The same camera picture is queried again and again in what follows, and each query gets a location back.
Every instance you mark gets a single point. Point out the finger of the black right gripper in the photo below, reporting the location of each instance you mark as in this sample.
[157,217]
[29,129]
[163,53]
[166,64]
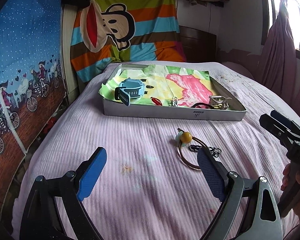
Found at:
[269,124]
[289,127]

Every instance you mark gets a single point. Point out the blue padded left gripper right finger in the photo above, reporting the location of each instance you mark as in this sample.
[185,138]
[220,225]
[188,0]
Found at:
[261,219]

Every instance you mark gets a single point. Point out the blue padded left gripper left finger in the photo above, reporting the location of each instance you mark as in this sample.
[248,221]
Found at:
[41,218]

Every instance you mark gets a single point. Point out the brown hair tie amber bead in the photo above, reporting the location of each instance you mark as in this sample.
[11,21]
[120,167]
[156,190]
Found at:
[193,144]

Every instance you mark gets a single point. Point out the silver square buckle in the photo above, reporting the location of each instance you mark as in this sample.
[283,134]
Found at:
[219,102]

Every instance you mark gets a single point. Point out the grey cardboard tray box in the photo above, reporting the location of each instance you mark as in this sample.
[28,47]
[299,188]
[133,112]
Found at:
[235,112]

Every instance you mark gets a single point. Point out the pink window curtain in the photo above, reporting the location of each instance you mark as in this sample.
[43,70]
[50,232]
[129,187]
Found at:
[277,68]

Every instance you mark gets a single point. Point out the pink ribbed bed cover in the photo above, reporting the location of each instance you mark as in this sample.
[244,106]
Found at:
[144,190]

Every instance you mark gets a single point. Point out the colourful painted paper sheet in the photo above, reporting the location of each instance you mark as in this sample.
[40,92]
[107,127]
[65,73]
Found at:
[191,87]

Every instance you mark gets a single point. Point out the blue kids smart watch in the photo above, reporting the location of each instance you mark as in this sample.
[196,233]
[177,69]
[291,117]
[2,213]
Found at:
[131,89]

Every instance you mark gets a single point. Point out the dark wooden headboard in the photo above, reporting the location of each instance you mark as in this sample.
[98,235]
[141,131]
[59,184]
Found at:
[198,46]

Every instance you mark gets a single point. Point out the blue bicycle print wardrobe cover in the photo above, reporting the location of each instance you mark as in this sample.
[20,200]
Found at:
[31,78]

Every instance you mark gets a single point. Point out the striped monkey cartoon blanket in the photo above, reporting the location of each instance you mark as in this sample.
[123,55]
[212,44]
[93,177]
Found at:
[110,31]

